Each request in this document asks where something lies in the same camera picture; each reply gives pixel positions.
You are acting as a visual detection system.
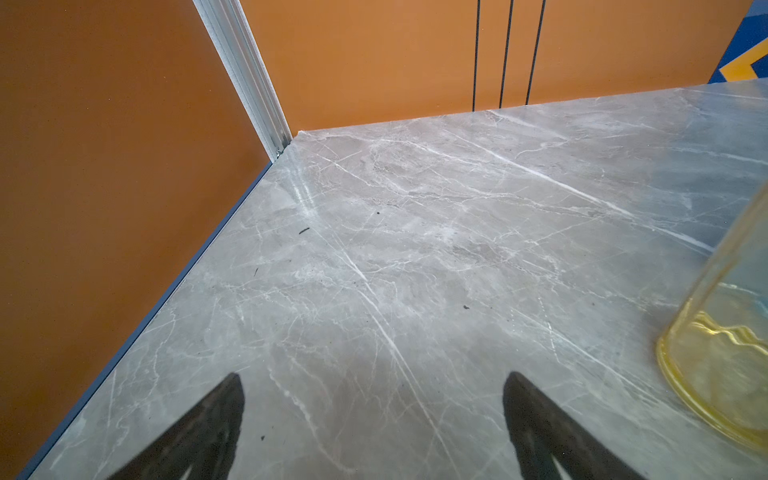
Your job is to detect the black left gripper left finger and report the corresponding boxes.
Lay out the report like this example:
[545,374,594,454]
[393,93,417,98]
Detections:
[110,372,245,479]

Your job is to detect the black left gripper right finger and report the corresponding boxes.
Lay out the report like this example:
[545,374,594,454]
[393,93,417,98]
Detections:
[502,371,641,479]

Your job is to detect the tall yellow glass rear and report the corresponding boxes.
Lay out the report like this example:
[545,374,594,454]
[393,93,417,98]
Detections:
[655,189,767,453]

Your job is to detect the aluminium corner post left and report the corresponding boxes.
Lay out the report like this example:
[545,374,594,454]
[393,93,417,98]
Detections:
[193,0,292,163]

